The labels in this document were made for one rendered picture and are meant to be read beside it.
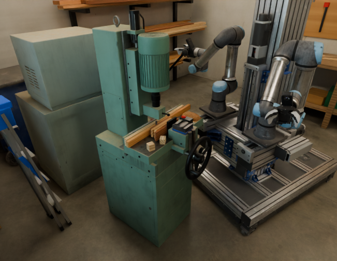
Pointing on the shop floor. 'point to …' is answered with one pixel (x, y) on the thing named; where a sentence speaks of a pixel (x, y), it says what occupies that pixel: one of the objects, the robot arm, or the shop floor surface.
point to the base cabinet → (147, 196)
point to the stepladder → (26, 159)
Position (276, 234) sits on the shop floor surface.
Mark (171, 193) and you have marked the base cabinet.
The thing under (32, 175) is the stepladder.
